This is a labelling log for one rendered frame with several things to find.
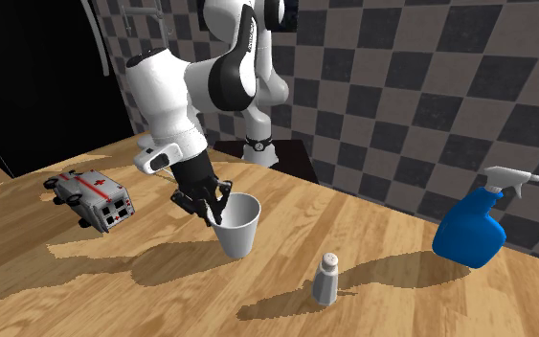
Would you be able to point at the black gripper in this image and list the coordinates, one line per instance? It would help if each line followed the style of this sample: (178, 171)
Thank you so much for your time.
(193, 171)

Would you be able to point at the white plastic cup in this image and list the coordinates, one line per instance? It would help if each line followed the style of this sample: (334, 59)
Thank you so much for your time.
(237, 235)

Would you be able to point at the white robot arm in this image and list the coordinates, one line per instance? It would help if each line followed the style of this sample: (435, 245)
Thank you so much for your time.
(166, 88)

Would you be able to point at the dark robot stand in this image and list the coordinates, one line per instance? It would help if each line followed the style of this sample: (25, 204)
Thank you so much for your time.
(297, 158)

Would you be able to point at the white toy ambulance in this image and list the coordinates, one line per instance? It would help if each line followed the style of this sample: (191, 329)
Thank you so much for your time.
(92, 196)

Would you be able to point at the glass salt shaker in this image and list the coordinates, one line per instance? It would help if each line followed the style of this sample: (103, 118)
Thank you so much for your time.
(325, 283)

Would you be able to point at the black refrigerator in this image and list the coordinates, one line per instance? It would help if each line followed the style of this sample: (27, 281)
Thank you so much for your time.
(35, 79)

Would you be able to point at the blue spray bottle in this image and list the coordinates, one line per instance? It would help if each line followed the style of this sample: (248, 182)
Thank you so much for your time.
(469, 231)

